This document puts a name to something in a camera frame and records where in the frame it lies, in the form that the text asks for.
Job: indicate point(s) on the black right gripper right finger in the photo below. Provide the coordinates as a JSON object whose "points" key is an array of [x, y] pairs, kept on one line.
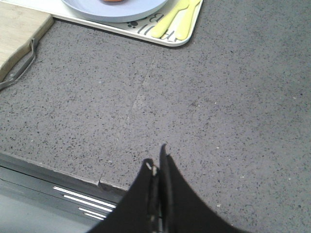
{"points": [[182, 210]]}

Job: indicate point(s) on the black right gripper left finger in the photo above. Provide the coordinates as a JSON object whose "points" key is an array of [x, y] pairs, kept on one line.
{"points": [[137, 212]]}

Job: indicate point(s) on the light blue plate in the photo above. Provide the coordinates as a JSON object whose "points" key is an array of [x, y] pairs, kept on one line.
{"points": [[114, 12]]}

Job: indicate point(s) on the cream white tray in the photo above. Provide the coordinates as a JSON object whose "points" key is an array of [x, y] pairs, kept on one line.
{"points": [[139, 29]]}

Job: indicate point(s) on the yellow plastic utensil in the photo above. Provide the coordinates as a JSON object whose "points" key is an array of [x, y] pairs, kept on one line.
{"points": [[183, 28], [161, 27]]}

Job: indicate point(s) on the wooden cutting board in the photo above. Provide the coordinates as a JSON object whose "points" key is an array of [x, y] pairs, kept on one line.
{"points": [[18, 26]]}

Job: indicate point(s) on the metal cutting board handle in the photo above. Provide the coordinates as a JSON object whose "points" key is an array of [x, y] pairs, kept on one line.
{"points": [[22, 69]]}

